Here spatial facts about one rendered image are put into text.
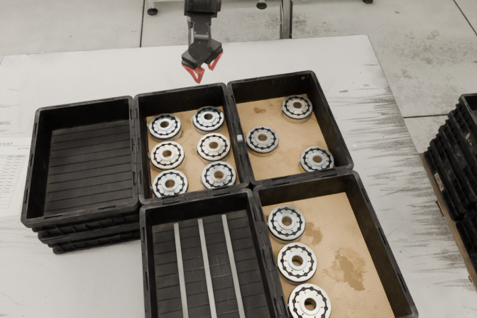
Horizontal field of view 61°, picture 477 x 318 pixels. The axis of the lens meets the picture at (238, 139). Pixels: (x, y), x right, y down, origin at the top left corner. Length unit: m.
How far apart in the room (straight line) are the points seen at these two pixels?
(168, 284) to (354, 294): 0.47
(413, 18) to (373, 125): 1.89
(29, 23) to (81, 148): 2.15
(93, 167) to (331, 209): 0.73
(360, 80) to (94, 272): 1.20
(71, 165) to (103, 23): 2.00
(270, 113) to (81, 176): 0.64
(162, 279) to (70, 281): 0.32
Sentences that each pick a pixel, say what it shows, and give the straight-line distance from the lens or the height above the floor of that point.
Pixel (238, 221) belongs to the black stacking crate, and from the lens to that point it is 1.15.
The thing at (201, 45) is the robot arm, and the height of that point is 1.25.
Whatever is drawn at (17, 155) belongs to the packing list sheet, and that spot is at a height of 0.70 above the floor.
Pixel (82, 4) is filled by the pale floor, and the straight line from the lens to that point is 3.47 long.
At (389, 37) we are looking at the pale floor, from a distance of 3.14.
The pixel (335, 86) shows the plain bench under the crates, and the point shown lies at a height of 0.70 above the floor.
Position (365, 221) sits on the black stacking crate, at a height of 0.88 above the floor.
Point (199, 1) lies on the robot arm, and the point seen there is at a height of 1.32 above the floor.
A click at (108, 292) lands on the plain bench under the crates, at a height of 0.70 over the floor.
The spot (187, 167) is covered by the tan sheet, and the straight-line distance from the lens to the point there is 1.25.
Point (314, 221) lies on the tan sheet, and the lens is 1.17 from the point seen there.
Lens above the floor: 1.88
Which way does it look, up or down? 54 degrees down
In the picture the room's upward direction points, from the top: straight up
